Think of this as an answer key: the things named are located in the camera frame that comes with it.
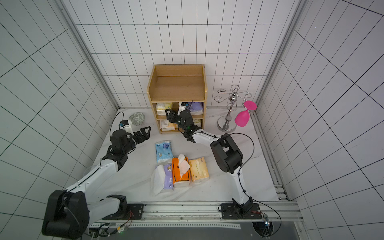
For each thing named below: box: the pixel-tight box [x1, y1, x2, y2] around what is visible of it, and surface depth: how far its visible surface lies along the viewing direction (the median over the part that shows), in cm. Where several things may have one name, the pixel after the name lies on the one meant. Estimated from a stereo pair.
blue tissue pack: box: [155, 140, 174, 165], surface depth 90 cm
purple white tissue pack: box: [150, 164, 174, 196], surface depth 79 cm
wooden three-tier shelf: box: [147, 64, 207, 134], surface depth 93 cm
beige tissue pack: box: [188, 157, 210, 183], surface depth 83 cm
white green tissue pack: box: [156, 102, 172, 116], surface depth 92 cm
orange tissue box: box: [172, 153, 191, 184], surface depth 82 cm
